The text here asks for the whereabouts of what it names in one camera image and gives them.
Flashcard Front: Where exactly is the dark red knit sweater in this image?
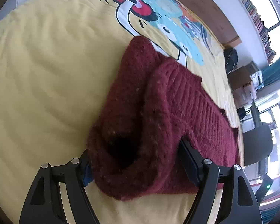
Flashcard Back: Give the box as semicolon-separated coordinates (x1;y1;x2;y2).
88;36;240;201

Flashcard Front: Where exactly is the dark grey office chair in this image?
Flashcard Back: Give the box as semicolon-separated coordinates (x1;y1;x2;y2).
243;124;273;166

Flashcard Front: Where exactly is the brown wooden drawer unit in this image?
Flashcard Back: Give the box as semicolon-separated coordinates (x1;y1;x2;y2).
228;62;259;109

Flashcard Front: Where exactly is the dark desk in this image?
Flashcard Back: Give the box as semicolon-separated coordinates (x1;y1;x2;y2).
237;93;279;127

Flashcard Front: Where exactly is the teal curtain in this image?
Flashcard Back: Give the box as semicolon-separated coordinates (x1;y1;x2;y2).
261;58;280;88

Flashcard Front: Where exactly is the yellow cartoon print bedspread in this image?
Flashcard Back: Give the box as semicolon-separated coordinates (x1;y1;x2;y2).
0;0;244;223

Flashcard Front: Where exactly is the black backpack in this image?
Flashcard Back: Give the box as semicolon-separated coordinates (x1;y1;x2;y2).
223;48;238;74

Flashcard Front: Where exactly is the row of books on shelf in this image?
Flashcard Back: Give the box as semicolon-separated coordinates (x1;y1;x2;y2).
240;0;276;63

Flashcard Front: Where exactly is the brown wooden headboard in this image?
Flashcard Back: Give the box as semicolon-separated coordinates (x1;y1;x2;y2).
178;0;242;48

